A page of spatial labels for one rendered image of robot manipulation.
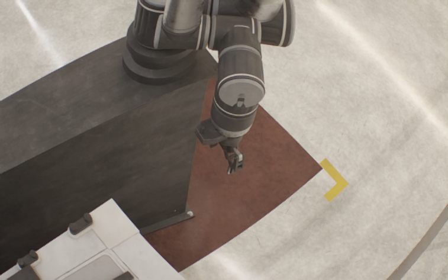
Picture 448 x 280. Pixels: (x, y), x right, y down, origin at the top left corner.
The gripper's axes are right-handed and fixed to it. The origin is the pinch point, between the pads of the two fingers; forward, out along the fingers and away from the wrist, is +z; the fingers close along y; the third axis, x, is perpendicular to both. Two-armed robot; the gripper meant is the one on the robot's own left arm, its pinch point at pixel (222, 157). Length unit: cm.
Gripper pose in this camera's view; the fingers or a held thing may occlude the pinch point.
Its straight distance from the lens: 196.9
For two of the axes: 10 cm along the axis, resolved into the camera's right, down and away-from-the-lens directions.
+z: -1.3, 5.7, 8.1
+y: -5.1, -7.4, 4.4
